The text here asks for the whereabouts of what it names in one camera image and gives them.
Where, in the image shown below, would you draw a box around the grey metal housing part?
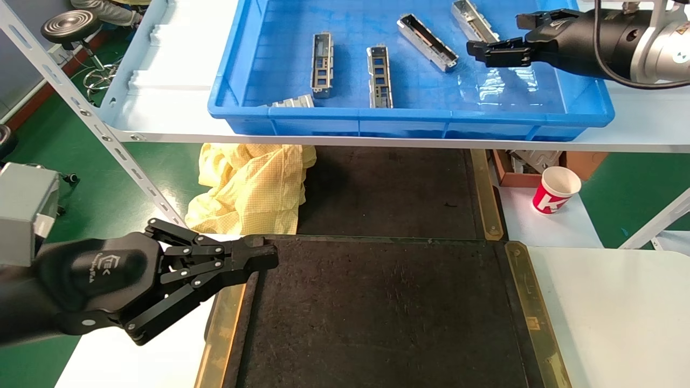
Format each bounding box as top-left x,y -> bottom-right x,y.
367,45 -> 394,109
310,32 -> 334,99

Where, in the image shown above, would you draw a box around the yellow checked cloth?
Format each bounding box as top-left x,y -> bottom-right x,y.
185,143 -> 317,236

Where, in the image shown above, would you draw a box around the blue plastic bin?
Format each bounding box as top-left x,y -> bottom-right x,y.
208,0 -> 615,142

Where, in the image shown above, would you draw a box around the white slanted frame post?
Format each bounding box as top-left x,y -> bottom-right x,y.
619,188 -> 690,250

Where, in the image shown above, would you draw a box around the seated person in grey trousers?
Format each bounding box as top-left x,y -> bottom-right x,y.
72,0 -> 154,27

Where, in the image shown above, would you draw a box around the silver metal housing part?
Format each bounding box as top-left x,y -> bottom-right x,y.
397,13 -> 459,72
452,0 -> 500,44

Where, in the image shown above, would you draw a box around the black tray with brass edges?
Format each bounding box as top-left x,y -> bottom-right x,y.
296,145 -> 506,241
194,234 -> 573,388

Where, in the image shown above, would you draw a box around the red white paper cup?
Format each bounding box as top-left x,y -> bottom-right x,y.
532,166 -> 582,216

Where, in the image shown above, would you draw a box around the open silver metal housing part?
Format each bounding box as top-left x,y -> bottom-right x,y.
397,13 -> 459,72

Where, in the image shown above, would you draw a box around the half-hidden silver metal part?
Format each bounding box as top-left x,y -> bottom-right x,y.
264,94 -> 315,108

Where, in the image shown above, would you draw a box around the grey perforated shelf post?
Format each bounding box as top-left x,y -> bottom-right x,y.
0,0 -> 187,227

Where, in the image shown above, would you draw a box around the large black wheel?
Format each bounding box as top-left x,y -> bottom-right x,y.
0,124 -> 19,160

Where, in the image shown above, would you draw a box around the black round stool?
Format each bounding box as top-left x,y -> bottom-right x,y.
41,10 -> 125,100

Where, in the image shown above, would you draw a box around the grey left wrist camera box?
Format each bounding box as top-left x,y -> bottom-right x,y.
0,163 -> 61,267

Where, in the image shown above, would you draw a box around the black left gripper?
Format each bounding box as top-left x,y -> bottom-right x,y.
35,218 -> 279,346

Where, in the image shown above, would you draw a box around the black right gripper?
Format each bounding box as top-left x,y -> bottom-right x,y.
466,9 -> 643,80

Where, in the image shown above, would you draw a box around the brown cardboard box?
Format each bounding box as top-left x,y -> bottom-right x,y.
492,149 -> 610,188

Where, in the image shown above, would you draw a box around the white shelf board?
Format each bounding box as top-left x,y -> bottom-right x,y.
100,0 -> 690,153

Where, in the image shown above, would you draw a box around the metal parts in cardboard box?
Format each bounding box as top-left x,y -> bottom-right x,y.
509,150 -> 563,174

